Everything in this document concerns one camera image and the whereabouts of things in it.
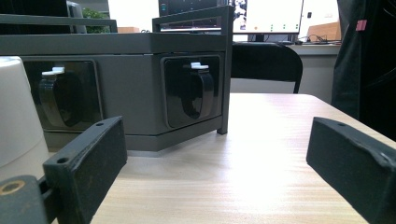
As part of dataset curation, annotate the dark curtain with pink tag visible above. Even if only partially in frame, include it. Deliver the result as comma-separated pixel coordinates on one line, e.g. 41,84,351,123
331,0,396,142

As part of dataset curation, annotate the black hook with white tab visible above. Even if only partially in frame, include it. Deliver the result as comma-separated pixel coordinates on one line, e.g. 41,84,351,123
38,66,86,128
181,62,216,120

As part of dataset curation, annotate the grey corner shelf rack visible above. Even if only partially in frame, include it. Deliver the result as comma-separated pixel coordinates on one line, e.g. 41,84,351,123
0,5,235,152

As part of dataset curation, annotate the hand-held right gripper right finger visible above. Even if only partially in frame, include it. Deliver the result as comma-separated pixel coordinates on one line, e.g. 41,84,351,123
305,116,396,224

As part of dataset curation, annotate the green plant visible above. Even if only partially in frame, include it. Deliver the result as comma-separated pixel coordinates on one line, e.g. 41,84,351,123
81,7,112,35

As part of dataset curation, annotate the cardboard box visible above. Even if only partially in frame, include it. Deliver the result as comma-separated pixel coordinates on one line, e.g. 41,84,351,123
306,21,342,42

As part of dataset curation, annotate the dark monitor back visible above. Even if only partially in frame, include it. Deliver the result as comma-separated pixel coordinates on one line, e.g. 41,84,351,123
0,0,87,35

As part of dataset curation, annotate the black folding chair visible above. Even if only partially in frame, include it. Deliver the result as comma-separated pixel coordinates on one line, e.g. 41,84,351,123
231,41,304,94

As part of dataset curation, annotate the monitor with white screen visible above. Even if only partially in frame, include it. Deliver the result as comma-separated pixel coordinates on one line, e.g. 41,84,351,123
233,0,304,35

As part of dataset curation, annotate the white bottle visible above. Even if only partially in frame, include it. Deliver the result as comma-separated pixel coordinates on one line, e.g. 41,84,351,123
0,55,50,182

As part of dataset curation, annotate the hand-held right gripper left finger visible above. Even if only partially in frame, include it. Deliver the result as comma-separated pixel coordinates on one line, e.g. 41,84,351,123
42,116,128,224

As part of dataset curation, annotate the monitor with dark screen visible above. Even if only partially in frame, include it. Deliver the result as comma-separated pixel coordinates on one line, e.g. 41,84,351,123
158,0,233,33

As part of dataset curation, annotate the tangle of desk cables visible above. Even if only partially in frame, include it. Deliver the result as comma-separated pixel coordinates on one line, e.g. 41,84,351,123
298,34,329,45

